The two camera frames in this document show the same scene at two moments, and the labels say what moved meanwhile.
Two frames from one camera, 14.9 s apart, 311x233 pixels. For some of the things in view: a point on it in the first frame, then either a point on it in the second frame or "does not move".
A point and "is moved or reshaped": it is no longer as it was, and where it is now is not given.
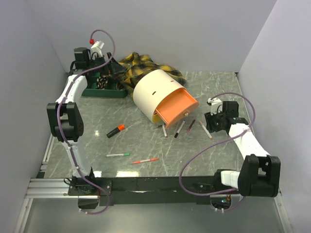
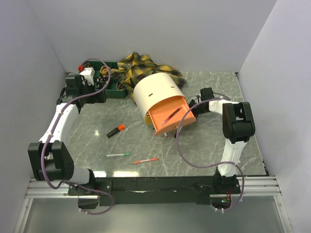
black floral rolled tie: [101, 82] does not move
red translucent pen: [190, 125] → [171, 115]
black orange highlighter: [120, 127] does not move
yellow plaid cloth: [135, 66] does not move
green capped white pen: [118, 155] does not move
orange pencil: [145, 160] does not move
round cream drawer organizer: [161, 98] is moved or reshaped
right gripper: [209, 120] → [192, 103]
